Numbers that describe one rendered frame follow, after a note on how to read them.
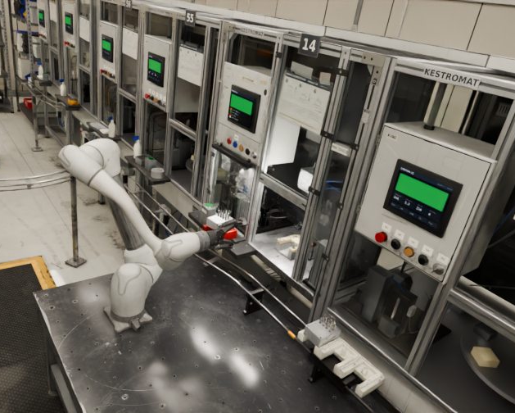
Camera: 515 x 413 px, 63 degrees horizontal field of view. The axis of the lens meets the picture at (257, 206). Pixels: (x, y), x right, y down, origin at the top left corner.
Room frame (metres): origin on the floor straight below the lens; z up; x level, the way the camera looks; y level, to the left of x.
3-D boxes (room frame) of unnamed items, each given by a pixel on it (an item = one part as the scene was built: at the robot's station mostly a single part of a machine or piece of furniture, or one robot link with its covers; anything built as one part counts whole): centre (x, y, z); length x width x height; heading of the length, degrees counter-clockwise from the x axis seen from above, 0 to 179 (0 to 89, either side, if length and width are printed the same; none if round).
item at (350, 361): (1.35, -0.44, 0.84); 0.36 x 0.14 x 0.10; 41
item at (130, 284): (1.59, 0.53, 0.85); 0.18 x 0.16 x 0.22; 174
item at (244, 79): (2.33, 0.09, 1.60); 0.42 x 0.29 x 0.46; 41
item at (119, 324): (1.57, 0.52, 0.71); 0.22 x 0.18 x 0.06; 41
